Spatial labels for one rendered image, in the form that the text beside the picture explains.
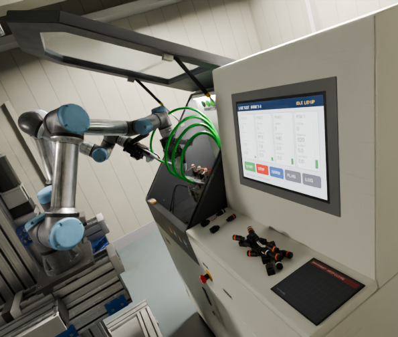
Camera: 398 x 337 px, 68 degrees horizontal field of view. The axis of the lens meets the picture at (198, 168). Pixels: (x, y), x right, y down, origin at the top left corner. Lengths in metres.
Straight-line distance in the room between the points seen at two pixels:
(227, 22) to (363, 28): 3.39
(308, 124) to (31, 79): 2.97
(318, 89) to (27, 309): 1.27
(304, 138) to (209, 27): 3.20
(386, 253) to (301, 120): 0.38
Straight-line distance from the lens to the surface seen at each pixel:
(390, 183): 0.80
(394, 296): 0.94
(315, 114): 0.83
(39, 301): 1.40
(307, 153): 0.87
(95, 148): 1.66
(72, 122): 1.19
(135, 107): 3.50
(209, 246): 1.12
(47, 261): 1.36
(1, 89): 3.48
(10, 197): 1.54
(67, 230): 1.16
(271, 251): 0.95
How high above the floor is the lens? 1.56
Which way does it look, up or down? 17 degrees down
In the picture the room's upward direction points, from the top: 21 degrees counter-clockwise
